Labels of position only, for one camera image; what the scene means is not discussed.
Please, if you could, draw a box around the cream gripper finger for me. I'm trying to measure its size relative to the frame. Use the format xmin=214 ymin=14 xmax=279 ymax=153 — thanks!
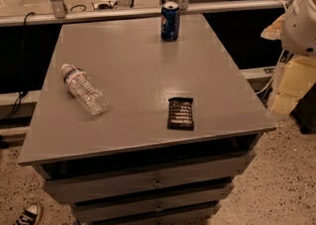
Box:
xmin=261 ymin=15 xmax=284 ymax=40
xmin=270 ymin=55 xmax=316 ymax=114

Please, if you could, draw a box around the clear plastic water bottle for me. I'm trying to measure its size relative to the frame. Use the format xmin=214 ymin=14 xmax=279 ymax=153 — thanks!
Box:
xmin=61 ymin=64 xmax=109 ymax=115

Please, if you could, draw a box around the blue soda can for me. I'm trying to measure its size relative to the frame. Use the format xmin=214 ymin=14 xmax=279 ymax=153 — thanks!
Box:
xmin=161 ymin=1 xmax=180 ymax=41

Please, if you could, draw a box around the black snack bar wrapper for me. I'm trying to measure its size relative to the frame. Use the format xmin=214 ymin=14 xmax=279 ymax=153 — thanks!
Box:
xmin=167 ymin=98 xmax=195 ymax=130

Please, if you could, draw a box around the white power strip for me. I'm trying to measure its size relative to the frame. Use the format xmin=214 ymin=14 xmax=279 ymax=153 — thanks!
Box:
xmin=92 ymin=1 xmax=118 ymax=10

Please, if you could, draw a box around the grey drawer cabinet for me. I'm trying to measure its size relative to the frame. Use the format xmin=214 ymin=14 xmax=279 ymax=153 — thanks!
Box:
xmin=19 ymin=15 xmax=275 ymax=225

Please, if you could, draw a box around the black and white sneaker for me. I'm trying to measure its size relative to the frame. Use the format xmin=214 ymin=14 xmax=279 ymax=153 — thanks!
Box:
xmin=13 ymin=202 xmax=42 ymax=225

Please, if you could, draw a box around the white cable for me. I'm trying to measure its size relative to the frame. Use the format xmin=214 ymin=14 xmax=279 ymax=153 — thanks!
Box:
xmin=255 ymin=0 xmax=290 ymax=96

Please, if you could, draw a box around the black cable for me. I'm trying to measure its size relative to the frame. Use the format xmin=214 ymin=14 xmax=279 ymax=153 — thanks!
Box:
xmin=0 ymin=11 xmax=36 ymax=122

